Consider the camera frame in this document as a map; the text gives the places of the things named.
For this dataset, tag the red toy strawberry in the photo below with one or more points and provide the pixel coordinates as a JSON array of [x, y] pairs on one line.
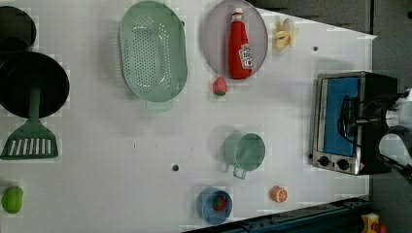
[[220, 87]]

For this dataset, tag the yellow red toy object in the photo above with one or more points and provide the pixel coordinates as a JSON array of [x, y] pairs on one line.
[[372, 224]]

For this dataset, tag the peeled yellow banana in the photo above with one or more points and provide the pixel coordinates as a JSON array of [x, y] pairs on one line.
[[285, 34]]

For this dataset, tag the green toy pepper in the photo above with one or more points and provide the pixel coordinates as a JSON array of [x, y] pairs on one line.
[[12, 199]]

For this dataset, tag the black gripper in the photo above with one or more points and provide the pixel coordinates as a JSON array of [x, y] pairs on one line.
[[374, 117]]

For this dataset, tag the blue bowl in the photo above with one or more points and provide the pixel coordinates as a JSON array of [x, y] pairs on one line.
[[204, 205]]

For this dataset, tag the purple round plate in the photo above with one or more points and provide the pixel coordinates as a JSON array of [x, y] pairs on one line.
[[216, 32]]

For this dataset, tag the black frying pan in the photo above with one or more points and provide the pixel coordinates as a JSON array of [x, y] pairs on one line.
[[22, 72]]

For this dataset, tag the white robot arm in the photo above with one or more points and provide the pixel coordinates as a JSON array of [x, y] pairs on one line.
[[395, 120]]

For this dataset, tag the red ketchup bottle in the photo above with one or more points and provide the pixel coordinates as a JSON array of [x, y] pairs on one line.
[[240, 60]]

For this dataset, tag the orange slice toy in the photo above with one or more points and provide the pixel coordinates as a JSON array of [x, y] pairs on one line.
[[278, 194]]

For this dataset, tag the strawberry in blue bowl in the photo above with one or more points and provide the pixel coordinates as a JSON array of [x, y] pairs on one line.
[[218, 203]]

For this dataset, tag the green perforated colander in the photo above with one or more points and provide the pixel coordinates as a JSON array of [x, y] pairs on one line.
[[153, 55]]

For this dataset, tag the green slotted spatula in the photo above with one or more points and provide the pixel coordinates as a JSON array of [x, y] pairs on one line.
[[32, 140]]

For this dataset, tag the black pot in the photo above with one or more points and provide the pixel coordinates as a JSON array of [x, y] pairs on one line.
[[17, 31]]

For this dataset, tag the green metal cup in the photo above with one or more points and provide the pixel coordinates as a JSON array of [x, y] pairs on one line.
[[245, 152]]

